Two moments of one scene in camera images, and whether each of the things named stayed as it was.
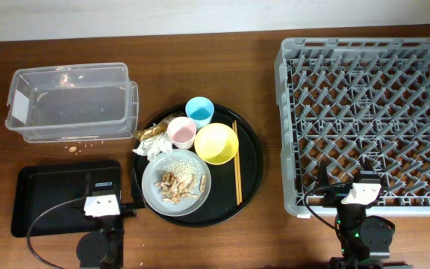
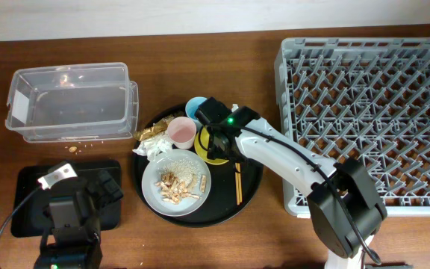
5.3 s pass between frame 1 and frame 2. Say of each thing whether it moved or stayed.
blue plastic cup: stayed
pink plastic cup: stayed
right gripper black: moved
